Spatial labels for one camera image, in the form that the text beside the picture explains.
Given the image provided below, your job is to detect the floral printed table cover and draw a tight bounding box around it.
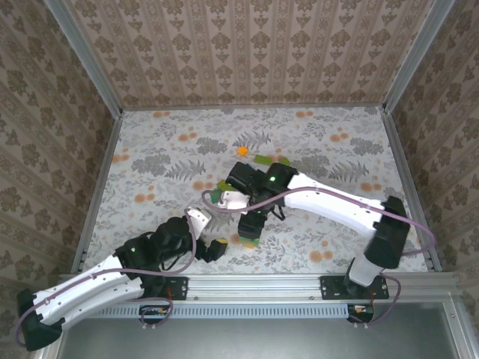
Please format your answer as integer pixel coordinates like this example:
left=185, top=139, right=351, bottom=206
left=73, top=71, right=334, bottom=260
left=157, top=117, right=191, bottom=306
left=80, top=106, right=430, bottom=276

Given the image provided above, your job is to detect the grey metal panel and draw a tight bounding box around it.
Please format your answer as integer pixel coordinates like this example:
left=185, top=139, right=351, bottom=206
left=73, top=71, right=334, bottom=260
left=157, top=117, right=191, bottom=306
left=55, top=303, right=463, bottom=359

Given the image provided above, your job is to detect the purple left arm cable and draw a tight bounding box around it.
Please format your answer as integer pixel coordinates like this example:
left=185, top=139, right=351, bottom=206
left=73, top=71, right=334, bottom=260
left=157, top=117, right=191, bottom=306
left=14, top=209, right=199, bottom=347

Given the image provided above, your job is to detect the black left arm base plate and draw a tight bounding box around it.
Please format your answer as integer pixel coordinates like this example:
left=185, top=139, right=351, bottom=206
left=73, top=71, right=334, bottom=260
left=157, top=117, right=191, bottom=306
left=164, top=275, right=189, bottom=301

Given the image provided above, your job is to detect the aluminium mounting rail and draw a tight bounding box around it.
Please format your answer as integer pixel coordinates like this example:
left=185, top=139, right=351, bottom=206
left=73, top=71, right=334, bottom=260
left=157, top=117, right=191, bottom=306
left=59, top=271, right=460, bottom=304

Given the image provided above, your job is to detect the black connector box with wires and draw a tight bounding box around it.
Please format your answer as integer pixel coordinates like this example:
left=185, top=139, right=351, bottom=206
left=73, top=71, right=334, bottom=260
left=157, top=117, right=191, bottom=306
left=138, top=304, right=170, bottom=325
left=347, top=303, right=376, bottom=325

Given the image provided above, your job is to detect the grey slotted cable duct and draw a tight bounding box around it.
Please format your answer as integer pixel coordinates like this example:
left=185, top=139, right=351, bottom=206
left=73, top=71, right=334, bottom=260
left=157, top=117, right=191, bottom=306
left=95, top=303, right=351, bottom=319

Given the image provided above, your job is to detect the thin aluminium frame rail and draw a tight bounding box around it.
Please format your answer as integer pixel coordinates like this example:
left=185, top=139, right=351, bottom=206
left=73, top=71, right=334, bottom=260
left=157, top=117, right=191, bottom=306
left=120, top=103, right=387, bottom=112

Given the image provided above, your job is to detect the aluminium side frame rail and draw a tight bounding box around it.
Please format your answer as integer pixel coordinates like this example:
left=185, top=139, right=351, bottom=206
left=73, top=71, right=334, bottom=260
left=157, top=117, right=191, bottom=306
left=70, top=111, right=124, bottom=274
left=380, top=107, right=443, bottom=273

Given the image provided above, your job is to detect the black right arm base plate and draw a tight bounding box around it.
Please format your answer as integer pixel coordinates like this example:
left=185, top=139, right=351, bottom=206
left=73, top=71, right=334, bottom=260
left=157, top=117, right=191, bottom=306
left=320, top=275, right=390, bottom=301

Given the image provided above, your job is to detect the aluminium frame corner post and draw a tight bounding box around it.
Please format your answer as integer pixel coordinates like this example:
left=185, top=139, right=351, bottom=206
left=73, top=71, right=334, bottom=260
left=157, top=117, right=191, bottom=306
left=443, top=293, right=479, bottom=359

